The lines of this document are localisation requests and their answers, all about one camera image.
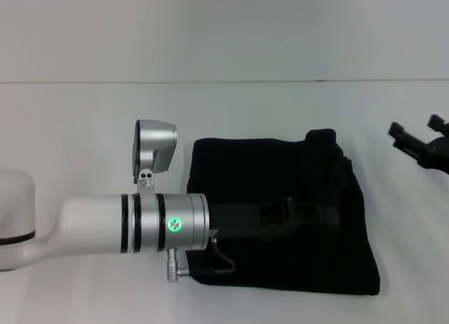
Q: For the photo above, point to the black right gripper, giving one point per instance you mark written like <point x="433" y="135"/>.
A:
<point x="436" y="152"/>

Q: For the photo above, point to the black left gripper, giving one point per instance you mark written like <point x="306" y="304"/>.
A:
<point x="238" y="220"/>

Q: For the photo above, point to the black shirt with FREE print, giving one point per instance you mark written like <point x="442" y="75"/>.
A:
<point x="298" y="169"/>

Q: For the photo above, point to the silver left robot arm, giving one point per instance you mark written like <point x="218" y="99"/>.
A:
<point x="105" y="226"/>

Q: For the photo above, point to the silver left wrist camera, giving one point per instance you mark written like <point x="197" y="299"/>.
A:
<point x="156" y="145"/>

